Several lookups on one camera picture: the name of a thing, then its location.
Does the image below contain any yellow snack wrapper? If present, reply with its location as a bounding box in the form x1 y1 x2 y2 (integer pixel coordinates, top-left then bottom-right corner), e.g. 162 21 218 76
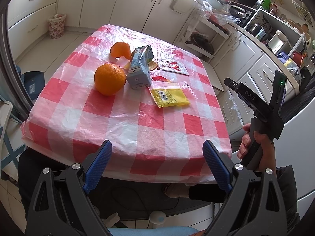
148 81 190 108

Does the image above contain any blue juice carton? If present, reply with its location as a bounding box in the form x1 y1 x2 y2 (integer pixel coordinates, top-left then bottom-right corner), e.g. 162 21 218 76
127 45 154 89

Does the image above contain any white red printed packet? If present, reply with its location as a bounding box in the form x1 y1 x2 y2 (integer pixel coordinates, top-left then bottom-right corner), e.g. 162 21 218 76
154 53 190 76

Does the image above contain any orange peel piece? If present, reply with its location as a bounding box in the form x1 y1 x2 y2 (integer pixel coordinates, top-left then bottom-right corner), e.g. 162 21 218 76
148 61 158 71

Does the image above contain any person's black sleeve forearm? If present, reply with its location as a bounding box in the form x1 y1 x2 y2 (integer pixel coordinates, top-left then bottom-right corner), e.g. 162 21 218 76
259 162 300 234

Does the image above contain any person's right hand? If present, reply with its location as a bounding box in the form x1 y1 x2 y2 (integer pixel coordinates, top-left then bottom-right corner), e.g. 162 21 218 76
237 123 276 174

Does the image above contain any small white step stool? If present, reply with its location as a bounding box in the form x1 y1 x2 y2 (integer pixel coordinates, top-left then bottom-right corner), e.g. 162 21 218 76
201 60 224 92

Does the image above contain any white electric kettle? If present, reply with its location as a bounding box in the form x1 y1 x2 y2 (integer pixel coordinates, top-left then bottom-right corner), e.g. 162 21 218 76
267 30 290 55

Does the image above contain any black wok pan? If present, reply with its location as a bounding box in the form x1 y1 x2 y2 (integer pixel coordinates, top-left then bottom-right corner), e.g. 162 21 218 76
185 33 214 55

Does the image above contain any white corner storage shelf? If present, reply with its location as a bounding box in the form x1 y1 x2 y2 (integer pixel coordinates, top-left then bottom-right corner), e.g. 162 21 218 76
173 9 232 62

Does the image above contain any whole orange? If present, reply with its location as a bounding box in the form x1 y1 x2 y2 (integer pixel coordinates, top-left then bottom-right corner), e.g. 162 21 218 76
94 63 126 96

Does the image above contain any white blue shoe rack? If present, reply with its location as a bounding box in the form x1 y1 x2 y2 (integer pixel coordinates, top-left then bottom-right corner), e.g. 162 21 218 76
1 100 26 181

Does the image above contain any half peeled orange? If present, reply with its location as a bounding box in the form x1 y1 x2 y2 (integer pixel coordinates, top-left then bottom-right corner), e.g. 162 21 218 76
110 41 132 61

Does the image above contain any floral waste basket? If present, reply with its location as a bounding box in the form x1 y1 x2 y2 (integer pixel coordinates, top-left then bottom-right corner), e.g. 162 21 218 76
48 14 66 40

